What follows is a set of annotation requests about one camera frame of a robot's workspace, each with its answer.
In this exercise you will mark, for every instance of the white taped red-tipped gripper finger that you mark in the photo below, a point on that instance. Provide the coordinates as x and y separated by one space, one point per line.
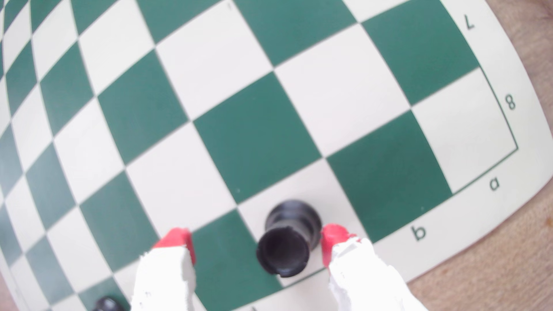
363 280
166 276

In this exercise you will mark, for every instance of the black rook chess piece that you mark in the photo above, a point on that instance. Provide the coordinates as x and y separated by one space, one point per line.
287 242

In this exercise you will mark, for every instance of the green white chess mat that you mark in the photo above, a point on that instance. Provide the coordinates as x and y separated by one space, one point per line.
255 138

